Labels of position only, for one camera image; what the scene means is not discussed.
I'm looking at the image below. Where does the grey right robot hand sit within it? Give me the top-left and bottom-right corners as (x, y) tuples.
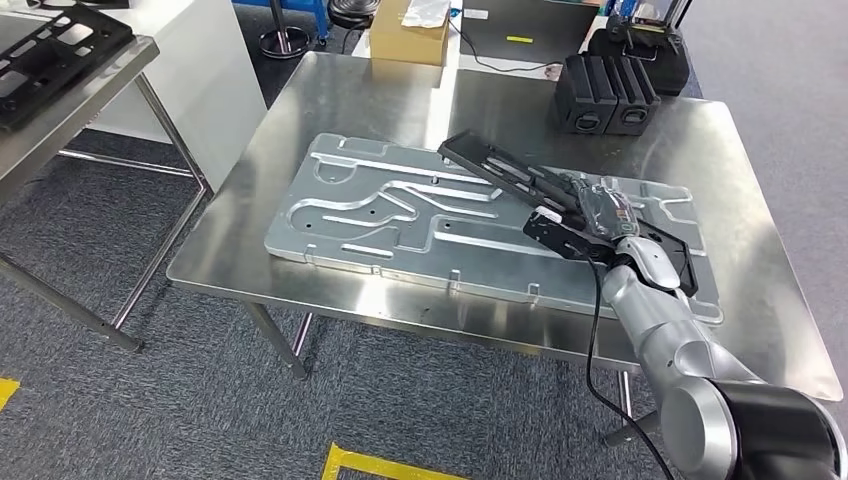
(566, 173), (643, 241)

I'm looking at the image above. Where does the black plastic frame part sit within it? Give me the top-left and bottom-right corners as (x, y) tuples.
(0, 3), (137, 132)
(437, 129), (702, 298)

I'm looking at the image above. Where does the steel workbench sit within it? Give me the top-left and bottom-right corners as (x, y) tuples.
(165, 51), (844, 446)

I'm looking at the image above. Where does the black equipment bag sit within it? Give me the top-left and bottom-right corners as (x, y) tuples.
(586, 0), (694, 97)

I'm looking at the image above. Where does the aluminium fixture plate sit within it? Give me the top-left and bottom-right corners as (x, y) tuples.
(264, 132), (725, 326)

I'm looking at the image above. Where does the cardboard box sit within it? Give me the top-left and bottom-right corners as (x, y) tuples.
(369, 0), (452, 68)

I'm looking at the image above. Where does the clear plastic bag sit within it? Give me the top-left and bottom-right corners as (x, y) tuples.
(400, 0), (452, 29)

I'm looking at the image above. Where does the black round stand base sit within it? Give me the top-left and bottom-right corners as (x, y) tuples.
(258, 0), (311, 60)

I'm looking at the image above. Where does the white cabinet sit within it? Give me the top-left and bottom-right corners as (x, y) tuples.
(86, 0), (270, 193)

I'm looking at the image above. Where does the steel table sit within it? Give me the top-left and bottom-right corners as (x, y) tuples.
(0, 36), (215, 354)

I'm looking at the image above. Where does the black camera bracket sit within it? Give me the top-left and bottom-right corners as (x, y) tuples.
(523, 210), (621, 268)

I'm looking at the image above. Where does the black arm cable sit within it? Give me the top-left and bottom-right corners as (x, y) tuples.
(586, 254), (677, 480)

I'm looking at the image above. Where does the black power cable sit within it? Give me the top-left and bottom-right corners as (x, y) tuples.
(453, 26), (564, 74)

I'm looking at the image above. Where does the blue frame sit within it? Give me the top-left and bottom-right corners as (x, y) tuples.
(231, 0), (331, 44)

